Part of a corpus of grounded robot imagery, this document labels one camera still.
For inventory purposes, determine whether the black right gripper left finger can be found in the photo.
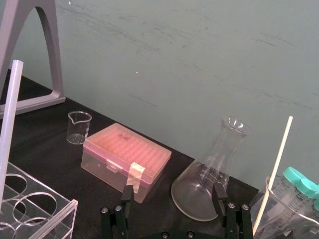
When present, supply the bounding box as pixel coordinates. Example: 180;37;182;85
100;185;136;239

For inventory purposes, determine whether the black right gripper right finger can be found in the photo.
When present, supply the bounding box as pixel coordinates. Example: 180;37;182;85
211;183;250;239

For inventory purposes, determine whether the white stirring rod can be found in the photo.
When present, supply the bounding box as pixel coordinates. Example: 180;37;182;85
252;116;294;236

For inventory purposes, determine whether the clear glass conical flask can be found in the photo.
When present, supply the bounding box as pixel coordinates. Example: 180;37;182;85
170;115;253;223

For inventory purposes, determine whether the strip of beige tape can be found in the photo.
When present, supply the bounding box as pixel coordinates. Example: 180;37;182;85
125;161;146;195

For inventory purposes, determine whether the clear acrylic tube rack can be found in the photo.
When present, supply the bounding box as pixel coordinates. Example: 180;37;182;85
0;161;79;239

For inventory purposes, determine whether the large clear glass beaker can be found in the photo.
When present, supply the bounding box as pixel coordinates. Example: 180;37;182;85
250;175;319;239

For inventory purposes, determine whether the pink plastic pipette tip box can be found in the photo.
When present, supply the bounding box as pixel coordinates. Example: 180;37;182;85
81;122;172;203

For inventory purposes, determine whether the black table cloth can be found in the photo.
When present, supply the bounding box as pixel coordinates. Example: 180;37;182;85
0;68;319;239

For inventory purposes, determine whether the small clear glass beaker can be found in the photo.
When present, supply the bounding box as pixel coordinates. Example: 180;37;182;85
66;111;91;145

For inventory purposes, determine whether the translucent white plastic tube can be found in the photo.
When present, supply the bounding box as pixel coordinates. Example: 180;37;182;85
0;59;24;213

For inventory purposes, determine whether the grey arched metal stand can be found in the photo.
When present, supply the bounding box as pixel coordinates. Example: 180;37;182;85
0;0;66;116

